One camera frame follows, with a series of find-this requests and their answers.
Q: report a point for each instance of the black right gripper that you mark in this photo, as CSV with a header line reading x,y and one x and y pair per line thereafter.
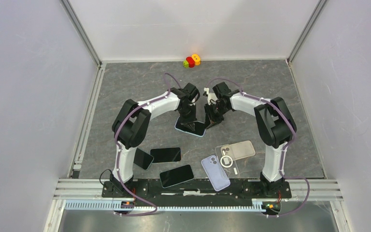
x,y
214,121

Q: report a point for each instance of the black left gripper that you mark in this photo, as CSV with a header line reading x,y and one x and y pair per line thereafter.
x,y
192,119

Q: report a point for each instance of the black smartphone carried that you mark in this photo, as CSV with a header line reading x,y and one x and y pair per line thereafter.
x,y
192,128

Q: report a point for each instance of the light blue phone case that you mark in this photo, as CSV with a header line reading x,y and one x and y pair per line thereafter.
x,y
176,126

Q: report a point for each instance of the clear magsafe phone case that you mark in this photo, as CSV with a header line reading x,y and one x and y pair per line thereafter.
x,y
227,161

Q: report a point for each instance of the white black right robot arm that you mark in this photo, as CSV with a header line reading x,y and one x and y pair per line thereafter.
x,y
276,126

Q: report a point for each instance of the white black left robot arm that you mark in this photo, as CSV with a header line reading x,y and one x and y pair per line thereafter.
x,y
132,122

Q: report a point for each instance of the beige translucent phone case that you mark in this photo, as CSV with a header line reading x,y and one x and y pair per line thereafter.
x,y
239,150

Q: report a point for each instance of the lilac phone case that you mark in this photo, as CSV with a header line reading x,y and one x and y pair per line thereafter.
x,y
215,173

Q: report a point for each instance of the black smartphone middle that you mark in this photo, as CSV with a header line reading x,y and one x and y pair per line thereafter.
x,y
163,155

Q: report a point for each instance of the black smartphone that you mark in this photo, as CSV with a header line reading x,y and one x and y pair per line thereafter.
x,y
176,176
163,155
143,159

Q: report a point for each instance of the black smartphone front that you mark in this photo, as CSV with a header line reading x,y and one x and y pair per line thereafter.
x,y
176,176

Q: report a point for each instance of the colourful toy blocks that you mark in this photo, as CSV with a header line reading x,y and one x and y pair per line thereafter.
x,y
192,61

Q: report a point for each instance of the black smartphone leftmost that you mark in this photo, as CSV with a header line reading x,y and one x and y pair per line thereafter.
x,y
143,159

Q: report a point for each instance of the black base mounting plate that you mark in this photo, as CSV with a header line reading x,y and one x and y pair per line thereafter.
x,y
200,192

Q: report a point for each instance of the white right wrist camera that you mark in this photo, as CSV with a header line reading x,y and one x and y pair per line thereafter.
x,y
211,97

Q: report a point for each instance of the light blue toothed rail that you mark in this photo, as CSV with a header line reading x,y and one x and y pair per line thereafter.
x,y
119,205

